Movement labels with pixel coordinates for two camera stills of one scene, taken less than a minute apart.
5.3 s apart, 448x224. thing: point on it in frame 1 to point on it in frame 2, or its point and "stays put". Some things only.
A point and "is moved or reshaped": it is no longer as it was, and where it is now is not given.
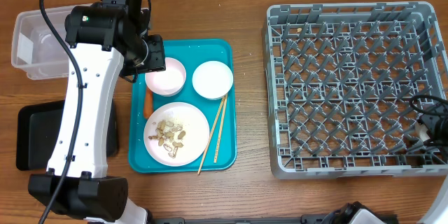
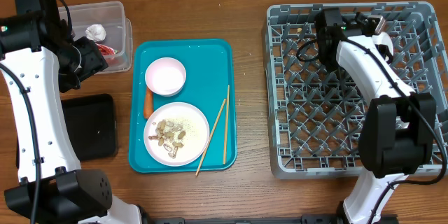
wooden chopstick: [221, 127] is moved or reshaped
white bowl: [212, 80] to [384, 38]
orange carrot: [148, 102] stays put
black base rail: [306, 219] stays put
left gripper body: [153, 61] to [79, 62]
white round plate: [176, 134] stays put
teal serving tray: [182, 120] stays put
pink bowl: [168, 82] stays put
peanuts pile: [168, 135] stays put
